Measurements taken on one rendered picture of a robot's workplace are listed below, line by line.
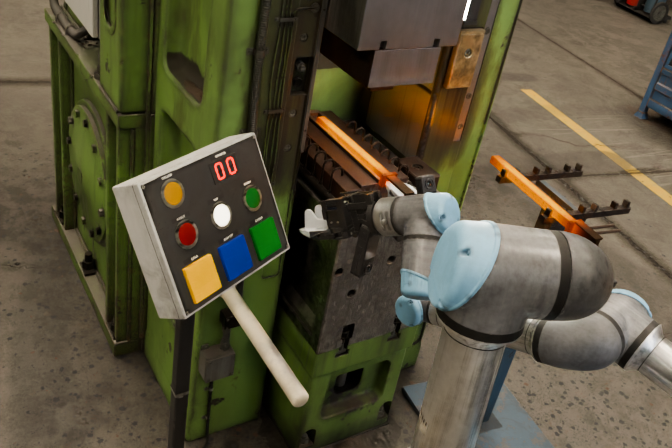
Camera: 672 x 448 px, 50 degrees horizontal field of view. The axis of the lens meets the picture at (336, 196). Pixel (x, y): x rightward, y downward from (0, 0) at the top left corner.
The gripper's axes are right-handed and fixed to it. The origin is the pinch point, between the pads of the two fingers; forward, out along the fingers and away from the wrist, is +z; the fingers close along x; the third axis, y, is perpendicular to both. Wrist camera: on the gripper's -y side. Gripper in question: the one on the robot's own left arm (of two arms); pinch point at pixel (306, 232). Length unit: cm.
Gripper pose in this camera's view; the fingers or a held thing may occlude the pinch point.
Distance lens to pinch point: 151.7
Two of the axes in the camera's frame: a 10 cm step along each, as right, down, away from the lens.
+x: -5.9, 2.5, -7.7
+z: -7.8, 0.8, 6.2
